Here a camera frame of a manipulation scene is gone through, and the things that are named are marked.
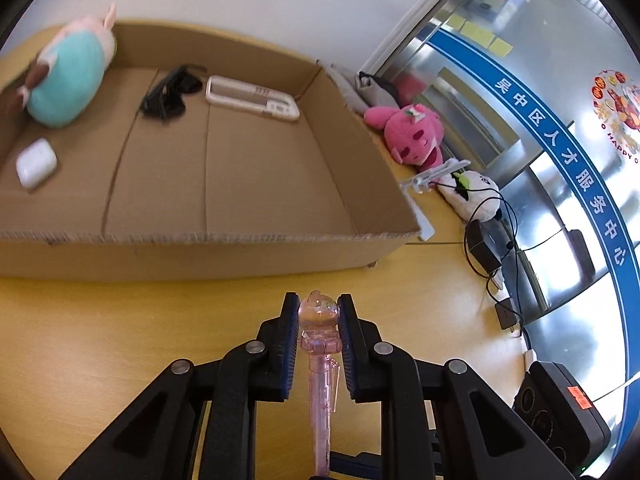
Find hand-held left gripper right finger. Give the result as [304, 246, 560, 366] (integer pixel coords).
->
[336, 293, 576, 480]

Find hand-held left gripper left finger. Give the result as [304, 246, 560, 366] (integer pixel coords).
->
[57, 291, 301, 480]

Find pink translucent pen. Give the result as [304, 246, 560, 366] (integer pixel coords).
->
[297, 289, 344, 477]

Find cardboard box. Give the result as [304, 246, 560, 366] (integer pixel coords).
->
[0, 21, 422, 281]

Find black sunglasses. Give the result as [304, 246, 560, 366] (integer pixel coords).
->
[140, 63, 207, 122]

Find white earbuds case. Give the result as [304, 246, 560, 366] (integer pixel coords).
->
[15, 138, 58, 191]

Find teal and pink plush pig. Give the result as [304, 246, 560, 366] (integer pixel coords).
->
[0, 2, 119, 129]

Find white plastic strip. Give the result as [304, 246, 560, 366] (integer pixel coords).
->
[404, 189, 437, 242]

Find small black charger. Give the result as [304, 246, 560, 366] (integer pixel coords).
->
[494, 297, 524, 334]

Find black power adapter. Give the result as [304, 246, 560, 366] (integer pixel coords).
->
[465, 220, 503, 274]

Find white panda plush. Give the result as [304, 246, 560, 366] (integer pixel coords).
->
[440, 170, 502, 224]

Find black device with orange sticker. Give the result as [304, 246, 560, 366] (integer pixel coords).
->
[512, 360, 612, 472]

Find pink plush bear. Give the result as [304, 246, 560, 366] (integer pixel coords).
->
[363, 102, 447, 171]

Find grey cloth bag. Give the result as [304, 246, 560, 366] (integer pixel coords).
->
[325, 63, 401, 119]

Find blue window strip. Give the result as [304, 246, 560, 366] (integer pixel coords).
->
[427, 27, 640, 287]

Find round festive window sticker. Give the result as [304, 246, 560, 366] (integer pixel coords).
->
[592, 66, 640, 162]

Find black cable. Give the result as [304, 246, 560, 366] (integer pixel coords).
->
[439, 179, 526, 338]

